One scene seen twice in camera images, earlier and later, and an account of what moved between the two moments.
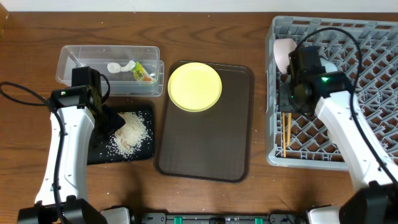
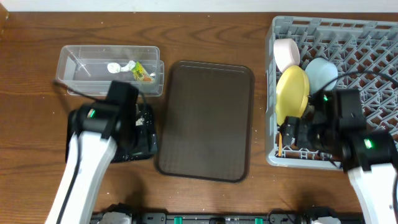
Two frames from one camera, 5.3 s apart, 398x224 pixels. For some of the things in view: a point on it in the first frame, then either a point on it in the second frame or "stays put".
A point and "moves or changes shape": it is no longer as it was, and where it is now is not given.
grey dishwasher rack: (365, 50) stays put
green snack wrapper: (140, 73) stays put
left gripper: (109, 121) -> (143, 137)
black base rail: (276, 217) stays put
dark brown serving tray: (214, 144) stays put
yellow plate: (194, 86) moves or changes shape
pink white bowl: (282, 47) stays put
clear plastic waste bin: (132, 71) stays put
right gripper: (284, 103) -> (305, 126)
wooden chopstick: (284, 134) moves or changes shape
